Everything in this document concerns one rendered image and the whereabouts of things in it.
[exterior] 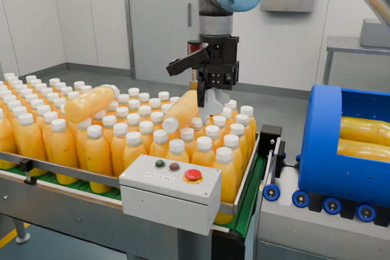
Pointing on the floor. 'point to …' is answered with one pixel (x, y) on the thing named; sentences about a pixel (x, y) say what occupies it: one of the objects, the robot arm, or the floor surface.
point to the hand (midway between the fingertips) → (205, 115)
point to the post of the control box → (173, 242)
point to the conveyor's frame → (104, 221)
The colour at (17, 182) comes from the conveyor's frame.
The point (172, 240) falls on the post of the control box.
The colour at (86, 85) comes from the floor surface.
